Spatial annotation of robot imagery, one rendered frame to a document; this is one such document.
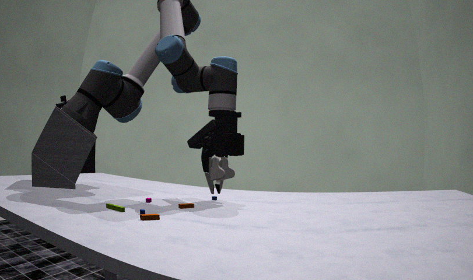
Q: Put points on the lime green rod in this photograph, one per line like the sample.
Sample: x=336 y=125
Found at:
x=115 y=207

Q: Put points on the orange rod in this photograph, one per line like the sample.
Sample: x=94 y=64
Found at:
x=183 y=206
x=149 y=217

